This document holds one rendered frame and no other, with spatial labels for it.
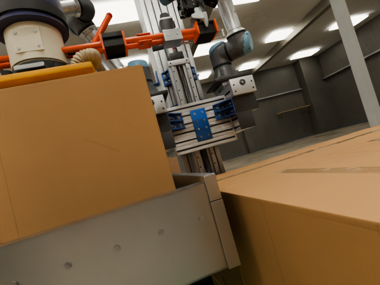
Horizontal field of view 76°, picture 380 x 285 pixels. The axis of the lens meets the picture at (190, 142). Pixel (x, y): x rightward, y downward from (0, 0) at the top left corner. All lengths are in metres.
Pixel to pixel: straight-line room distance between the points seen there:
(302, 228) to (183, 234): 0.24
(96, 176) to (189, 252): 0.30
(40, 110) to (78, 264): 0.39
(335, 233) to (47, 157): 0.62
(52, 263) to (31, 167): 0.26
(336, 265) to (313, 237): 0.04
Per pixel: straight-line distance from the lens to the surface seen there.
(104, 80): 0.72
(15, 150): 0.73
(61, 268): 0.56
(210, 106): 1.39
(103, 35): 0.95
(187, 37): 1.04
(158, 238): 0.54
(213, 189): 0.55
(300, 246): 0.46
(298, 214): 0.42
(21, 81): 0.85
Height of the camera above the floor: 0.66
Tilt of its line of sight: 3 degrees up
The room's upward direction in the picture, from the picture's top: 16 degrees counter-clockwise
